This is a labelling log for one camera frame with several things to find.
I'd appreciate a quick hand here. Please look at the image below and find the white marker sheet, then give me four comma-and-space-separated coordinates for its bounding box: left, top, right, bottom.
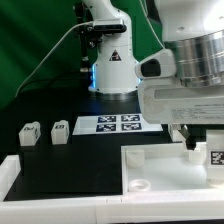
73, 113, 163, 135

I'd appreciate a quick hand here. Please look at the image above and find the white square table top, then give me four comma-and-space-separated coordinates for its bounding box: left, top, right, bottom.
121, 142, 224, 198

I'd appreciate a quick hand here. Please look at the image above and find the white left obstacle wall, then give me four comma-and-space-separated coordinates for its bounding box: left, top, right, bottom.
0, 155, 21, 202

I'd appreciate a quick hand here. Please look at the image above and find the white front obstacle wall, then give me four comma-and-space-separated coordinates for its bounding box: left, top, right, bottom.
0, 190, 224, 224

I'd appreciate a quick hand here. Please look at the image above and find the white cable right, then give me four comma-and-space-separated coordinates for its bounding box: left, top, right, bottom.
139, 0, 166, 44

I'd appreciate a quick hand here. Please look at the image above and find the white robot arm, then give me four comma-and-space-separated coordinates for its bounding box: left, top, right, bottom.
83, 0, 224, 135

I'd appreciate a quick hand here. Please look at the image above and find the white cable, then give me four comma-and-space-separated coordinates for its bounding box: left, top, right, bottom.
139, 0, 166, 44
14, 21, 95, 98

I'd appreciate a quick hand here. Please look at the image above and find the white obstacle wall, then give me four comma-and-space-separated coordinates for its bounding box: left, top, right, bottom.
0, 190, 224, 224
0, 155, 21, 202

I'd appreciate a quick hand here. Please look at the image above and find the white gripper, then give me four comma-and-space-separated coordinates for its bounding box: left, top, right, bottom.
138, 81, 224, 150

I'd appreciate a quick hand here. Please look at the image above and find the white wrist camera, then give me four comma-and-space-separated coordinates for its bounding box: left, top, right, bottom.
135, 49, 177, 86

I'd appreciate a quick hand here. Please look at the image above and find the black camera on stand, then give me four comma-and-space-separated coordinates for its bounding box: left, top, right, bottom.
86, 18, 126, 34

